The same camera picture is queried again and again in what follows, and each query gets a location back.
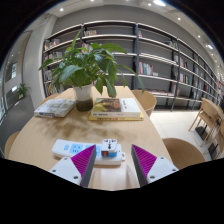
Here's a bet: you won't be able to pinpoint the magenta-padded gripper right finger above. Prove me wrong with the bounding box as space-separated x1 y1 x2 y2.
130 143 179 188

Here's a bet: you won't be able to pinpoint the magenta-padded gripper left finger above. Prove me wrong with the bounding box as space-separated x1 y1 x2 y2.
48 144 97 188

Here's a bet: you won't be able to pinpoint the white and blue charger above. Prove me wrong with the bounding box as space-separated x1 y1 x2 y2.
100 138 119 158

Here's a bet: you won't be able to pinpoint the grey covered magazine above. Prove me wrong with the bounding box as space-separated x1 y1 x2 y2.
33 98 77 119

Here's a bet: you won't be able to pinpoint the yellow book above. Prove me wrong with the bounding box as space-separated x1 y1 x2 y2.
88 111 145 122

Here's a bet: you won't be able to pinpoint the white book with painting cover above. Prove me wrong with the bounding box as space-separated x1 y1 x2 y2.
90 97 142 118

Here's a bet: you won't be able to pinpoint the small green potted plant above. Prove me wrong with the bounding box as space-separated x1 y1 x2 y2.
16 83 32 100

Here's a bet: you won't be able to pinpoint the green plant in white pot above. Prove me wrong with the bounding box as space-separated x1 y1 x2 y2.
38 29 146 112

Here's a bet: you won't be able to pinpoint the grey shelf unit with books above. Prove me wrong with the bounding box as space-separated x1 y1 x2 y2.
42 20 224 111

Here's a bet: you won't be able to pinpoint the round ceiling lights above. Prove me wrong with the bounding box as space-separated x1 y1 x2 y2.
59 0 214 51

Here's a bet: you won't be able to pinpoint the light wooden frame chair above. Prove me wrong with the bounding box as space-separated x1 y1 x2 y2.
204 116 224 160
188 97 218 138

